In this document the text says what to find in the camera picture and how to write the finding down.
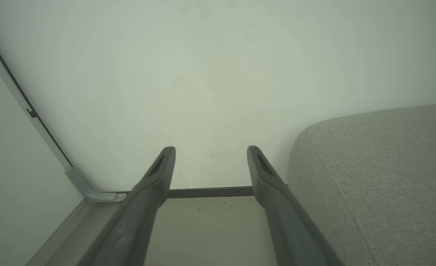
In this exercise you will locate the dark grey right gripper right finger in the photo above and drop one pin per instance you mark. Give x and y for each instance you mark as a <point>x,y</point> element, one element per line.
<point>284,218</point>

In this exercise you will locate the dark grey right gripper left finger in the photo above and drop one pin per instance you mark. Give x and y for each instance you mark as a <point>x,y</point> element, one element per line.
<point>140,210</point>

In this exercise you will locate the grey metal wall bracket rail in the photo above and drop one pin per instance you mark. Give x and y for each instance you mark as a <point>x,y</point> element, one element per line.
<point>82,185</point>

